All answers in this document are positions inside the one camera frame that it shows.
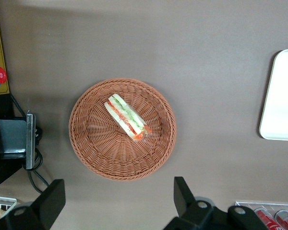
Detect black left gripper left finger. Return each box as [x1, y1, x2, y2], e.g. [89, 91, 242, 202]
[0, 179, 66, 230]

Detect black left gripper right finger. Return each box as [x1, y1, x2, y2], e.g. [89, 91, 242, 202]
[163, 176, 231, 230]

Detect plastic-wrapped triangle sandwich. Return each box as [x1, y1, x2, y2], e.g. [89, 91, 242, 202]
[104, 93, 153, 142]

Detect round brown wicker basket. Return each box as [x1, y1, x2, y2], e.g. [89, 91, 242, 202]
[69, 78, 177, 182]

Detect cream plastic tray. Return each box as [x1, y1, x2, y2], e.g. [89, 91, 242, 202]
[259, 49, 288, 141]

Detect black machine base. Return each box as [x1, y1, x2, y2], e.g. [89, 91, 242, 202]
[0, 94, 27, 189]

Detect clear acrylic can box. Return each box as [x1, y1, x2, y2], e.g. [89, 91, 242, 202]
[234, 200, 288, 230]

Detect black cable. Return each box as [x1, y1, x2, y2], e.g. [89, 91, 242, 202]
[10, 93, 50, 195]

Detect white wire rack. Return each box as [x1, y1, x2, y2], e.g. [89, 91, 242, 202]
[0, 195, 18, 212]

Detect grey metal bracket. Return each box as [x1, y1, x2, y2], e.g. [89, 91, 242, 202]
[0, 113, 36, 170]

